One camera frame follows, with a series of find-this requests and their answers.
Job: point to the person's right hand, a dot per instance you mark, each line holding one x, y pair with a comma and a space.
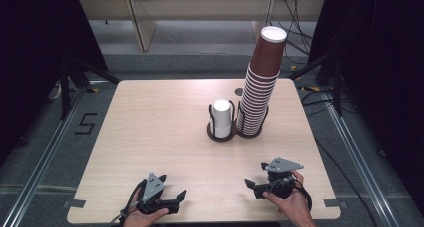
293, 207

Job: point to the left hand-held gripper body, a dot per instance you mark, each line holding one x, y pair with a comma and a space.
153, 187

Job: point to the yellow tape piece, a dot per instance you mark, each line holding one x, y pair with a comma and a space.
313, 88
293, 68
94, 90

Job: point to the black tape strip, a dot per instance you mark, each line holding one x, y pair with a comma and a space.
333, 203

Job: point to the aluminium floor rail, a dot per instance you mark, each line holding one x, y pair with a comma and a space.
31, 183
370, 183

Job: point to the stack of white cups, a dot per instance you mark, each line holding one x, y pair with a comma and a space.
221, 115

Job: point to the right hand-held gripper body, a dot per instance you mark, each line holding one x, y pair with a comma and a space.
281, 183

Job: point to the beige wooden furniture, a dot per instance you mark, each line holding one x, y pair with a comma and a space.
200, 7

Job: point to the black metal stand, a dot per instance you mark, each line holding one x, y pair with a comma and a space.
338, 97
65, 93

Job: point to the stack of brown cups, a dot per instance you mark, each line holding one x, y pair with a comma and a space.
263, 70

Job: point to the dark round table grommet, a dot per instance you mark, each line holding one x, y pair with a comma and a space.
239, 91

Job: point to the black curtain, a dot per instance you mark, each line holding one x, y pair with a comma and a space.
383, 70
33, 53

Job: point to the person's left hand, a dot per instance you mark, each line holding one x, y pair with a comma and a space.
143, 220

